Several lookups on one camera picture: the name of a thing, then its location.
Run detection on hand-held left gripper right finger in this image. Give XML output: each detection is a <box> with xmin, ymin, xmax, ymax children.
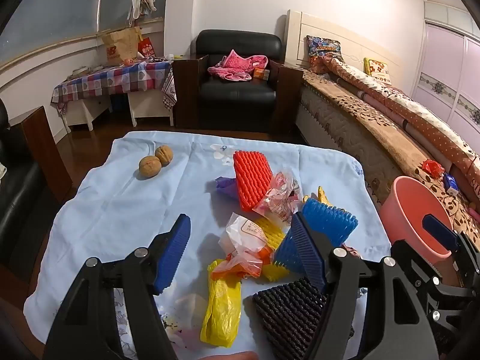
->
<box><xmin>289</xmin><ymin>212</ymin><xmax>439</xmax><ymax>360</ymax></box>

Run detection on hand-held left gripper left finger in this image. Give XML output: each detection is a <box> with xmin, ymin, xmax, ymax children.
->
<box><xmin>43</xmin><ymin>214</ymin><xmax>192</xmax><ymax>360</ymax></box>

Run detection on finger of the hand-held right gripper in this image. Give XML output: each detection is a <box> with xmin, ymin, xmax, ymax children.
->
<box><xmin>390</xmin><ymin>239</ymin><xmax>439</xmax><ymax>284</ymax></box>
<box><xmin>422</xmin><ymin>214</ymin><xmax>480</xmax><ymax>271</ymax></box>

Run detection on yellow foam fruit net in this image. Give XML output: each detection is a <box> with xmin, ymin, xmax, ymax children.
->
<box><xmin>255</xmin><ymin>217</ymin><xmax>291</xmax><ymax>282</ymax></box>

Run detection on blue foam fruit net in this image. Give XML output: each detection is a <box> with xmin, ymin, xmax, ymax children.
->
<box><xmin>273</xmin><ymin>198</ymin><xmax>359</xmax><ymax>274</ymax></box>

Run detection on pink plastic bucket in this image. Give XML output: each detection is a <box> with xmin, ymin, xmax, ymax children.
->
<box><xmin>379</xmin><ymin>175</ymin><xmax>460</xmax><ymax>267</ymax></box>

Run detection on large orange peel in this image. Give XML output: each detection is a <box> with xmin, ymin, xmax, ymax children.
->
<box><xmin>303</xmin><ymin>185</ymin><xmax>336</xmax><ymax>207</ymax></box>

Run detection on pink printed snack wrapper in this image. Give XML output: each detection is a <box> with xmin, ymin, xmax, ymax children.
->
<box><xmin>252</xmin><ymin>169</ymin><xmax>304</xmax><ymax>226</ymax></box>

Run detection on black foam fruit net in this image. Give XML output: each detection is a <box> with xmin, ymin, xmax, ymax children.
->
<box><xmin>252</xmin><ymin>277</ymin><xmax>355</xmax><ymax>360</ymax></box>

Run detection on orange plastic bag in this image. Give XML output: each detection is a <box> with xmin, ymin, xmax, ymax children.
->
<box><xmin>210</xmin><ymin>245</ymin><xmax>272</xmax><ymax>280</ymax></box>

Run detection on white plastic wrapper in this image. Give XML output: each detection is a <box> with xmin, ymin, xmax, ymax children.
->
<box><xmin>218</xmin><ymin>212</ymin><xmax>269</xmax><ymax>261</ymax></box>

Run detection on yellow plastic bag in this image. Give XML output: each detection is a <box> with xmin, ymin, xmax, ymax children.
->
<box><xmin>200</xmin><ymin>259</ymin><xmax>242</xmax><ymax>347</ymax></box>

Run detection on purple foam fruit net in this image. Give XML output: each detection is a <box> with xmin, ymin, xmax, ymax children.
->
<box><xmin>215</xmin><ymin>176</ymin><xmax>239</xmax><ymax>199</ymax></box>

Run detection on red foam fruit net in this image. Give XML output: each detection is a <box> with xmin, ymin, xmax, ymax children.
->
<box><xmin>232</xmin><ymin>150</ymin><xmax>274</xmax><ymax>212</ymax></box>

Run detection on person's left hand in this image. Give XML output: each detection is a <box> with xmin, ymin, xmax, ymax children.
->
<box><xmin>208</xmin><ymin>350</ymin><xmax>259</xmax><ymax>360</ymax></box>

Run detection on blue tissue pack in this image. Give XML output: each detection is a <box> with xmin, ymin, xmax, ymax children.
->
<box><xmin>443</xmin><ymin>172</ymin><xmax>461</xmax><ymax>195</ymax></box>

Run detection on red snack packet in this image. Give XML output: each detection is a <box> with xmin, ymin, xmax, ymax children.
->
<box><xmin>421</xmin><ymin>159</ymin><xmax>445</xmax><ymax>178</ymax></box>

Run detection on light blue floral cloth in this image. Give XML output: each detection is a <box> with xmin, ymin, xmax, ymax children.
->
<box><xmin>23</xmin><ymin>131</ymin><xmax>392</xmax><ymax>360</ymax></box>

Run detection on brown walnut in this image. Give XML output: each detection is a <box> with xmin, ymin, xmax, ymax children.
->
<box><xmin>139</xmin><ymin>155</ymin><xmax>162</xmax><ymax>178</ymax></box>
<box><xmin>155</xmin><ymin>145</ymin><xmax>174</xmax><ymax>166</ymax></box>

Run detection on brown leaf-pattern blanket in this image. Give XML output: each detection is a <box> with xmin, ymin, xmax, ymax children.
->
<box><xmin>304</xmin><ymin>68</ymin><xmax>480</xmax><ymax>241</ymax></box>

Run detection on orange dotted quilt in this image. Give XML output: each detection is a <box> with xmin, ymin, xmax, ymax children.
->
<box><xmin>324</xmin><ymin>54</ymin><xmax>480</xmax><ymax>199</ymax></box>

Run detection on bed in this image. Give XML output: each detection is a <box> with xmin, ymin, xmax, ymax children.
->
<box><xmin>296</xmin><ymin>69</ymin><xmax>480</xmax><ymax>241</ymax></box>

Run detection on white embroidered cloth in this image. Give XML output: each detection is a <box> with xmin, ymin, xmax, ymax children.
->
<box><xmin>161</xmin><ymin>68</ymin><xmax>178</xmax><ymax>110</ymax></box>

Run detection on black leather armchair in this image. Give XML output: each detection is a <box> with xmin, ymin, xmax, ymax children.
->
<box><xmin>172</xmin><ymin>29</ymin><xmax>304</xmax><ymax>130</ymax></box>

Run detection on lilac sliding-door wardrobe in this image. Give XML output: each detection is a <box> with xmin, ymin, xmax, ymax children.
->
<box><xmin>409</xmin><ymin>2</ymin><xmax>480</xmax><ymax>147</ymax></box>

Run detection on yellow floral pillow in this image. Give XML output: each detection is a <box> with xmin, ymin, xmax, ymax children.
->
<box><xmin>363</xmin><ymin>57</ymin><xmax>392</xmax><ymax>85</ymax></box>

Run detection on checkered tablecloth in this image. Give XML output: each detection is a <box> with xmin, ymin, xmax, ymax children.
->
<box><xmin>51</xmin><ymin>60</ymin><xmax>173</xmax><ymax>115</ymax></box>

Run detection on pink dotted clothes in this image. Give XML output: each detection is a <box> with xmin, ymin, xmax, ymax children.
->
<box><xmin>207</xmin><ymin>49</ymin><xmax>269</xmax><ymax>83</ymax></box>

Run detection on colourful patterned pillow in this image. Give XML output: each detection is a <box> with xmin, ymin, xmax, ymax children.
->
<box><xmin>305</xmin><ymin>35</ymin><xmax>344</xmax><ymax>74</ymax></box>

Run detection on red gift bag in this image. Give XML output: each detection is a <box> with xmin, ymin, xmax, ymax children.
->
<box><xmin>138</xmin><ymin>37</ymin><xmax>156</xmax><ymax>60</ymax></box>

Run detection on brown paper bag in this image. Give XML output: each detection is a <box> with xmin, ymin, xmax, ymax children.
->
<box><xmin>102</xmin><ymin>27</ymin><xmax>141</xmax><ymax>66</ymax></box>

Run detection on cream bed headboard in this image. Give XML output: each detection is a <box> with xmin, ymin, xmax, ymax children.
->
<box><xmin>284</xmin><ymin>9</ymin><xmax>404</xmax><ymax>83</ymax></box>

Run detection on white clothes on rack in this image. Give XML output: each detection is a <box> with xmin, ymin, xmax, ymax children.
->
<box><xmin>125</xmin><ymin>0</ymin><xmax>157</xmax><ymax>27</ymax></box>

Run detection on bay window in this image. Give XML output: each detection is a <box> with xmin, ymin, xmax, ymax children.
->
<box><xmin>0</xmin><ymin>0</ymin><xmax>166</xmax><ymax>51</ymax></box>

